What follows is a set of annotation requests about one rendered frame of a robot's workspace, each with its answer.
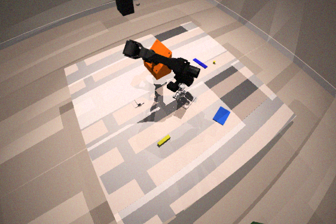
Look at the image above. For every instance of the yellow flat bar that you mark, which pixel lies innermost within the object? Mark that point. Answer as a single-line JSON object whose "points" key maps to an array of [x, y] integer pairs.
{"points": [[162, 141]]}

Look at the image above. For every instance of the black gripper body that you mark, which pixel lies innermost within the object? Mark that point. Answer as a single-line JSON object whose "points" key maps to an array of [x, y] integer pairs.
{"points": [[174, 86]]}

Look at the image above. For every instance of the blue block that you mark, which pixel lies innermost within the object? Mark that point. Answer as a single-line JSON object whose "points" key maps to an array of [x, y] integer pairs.
{"points": [[221, 115]]}

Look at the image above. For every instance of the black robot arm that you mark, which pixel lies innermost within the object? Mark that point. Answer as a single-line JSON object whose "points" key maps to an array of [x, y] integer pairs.
{"points": [[178, 65]]}

